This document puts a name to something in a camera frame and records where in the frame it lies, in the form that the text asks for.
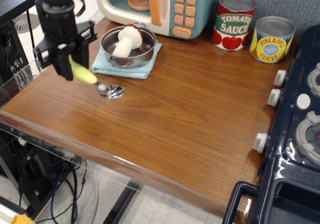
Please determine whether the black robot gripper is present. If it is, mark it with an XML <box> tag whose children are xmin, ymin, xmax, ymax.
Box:
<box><xmin>33</xmin><ymin>8</ymin><xmax>97</xmax><ymax>81</ymax></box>

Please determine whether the yellow handled metal spoon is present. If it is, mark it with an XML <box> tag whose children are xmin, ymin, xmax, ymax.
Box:
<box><xmin>69</xmin><ymin>58</ymin><xmax>125</xmax><ymax>100</ymax></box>

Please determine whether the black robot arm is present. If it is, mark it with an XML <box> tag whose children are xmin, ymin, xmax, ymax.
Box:
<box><xmin>33</xmin><ymin>0</ymin><xmax>97</xmax><ymax>81</ymax></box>

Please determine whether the light blue folded cloth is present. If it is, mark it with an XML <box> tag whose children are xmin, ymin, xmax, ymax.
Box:
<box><xmin>91</xmin><ymin>42</ymin><xmax>162</xmax><ymax>80</ymax></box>

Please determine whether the clear acrylic table guard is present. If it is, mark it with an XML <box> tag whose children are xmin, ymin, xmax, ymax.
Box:
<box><xmin>0</xmin><ymin>16</ymin><xmax>253</xmax><ymax>210</ymax></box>

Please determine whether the plush white mushroom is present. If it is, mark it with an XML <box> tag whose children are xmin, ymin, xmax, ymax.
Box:
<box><xmin>112</xmin><ymin>24</ymin><xmax>143</xmax><ymax>58</ymax></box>

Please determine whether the small steel pot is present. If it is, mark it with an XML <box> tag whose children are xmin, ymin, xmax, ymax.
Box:
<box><xmin>100</xmin><ymin>22</ymin><xmax>158</xmax><ymax>69</ymax></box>

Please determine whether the teal toy microwave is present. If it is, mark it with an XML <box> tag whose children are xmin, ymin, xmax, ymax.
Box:
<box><xmin>97</xmin><ymin>0</ymin><xmax>218</xmax><ymax>40</ymax></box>

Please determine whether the black table leg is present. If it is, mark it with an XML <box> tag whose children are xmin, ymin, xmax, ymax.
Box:
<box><xmin>103</xmin><ymin>180</ymin><xmax>141</xmax><ymax>224</ymax></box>

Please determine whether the tomato sauce can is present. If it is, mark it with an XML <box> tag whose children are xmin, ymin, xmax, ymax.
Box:
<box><xmin>212</xmin><ymin>0</ymin><xmax>257</xmax><ymax>51</ymax></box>

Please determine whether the pineapple slices can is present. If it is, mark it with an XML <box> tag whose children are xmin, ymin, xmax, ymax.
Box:
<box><xmin>249</xmin><ymin>16</ymin><xmax>296</xmax><ymax>64</ymax></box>

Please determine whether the dark blue toy stove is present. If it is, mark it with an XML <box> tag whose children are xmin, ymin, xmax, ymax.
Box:
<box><xmin>223</xmin><ymin>25</ymin><xmax>320</xmax><ymax>224</ymax></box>

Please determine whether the blue floor cable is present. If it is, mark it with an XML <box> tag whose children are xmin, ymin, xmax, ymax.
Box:
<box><xmin>50</xmin><ymin>162</ymin><xmax>78</xmax><ymax>224</ymax></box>

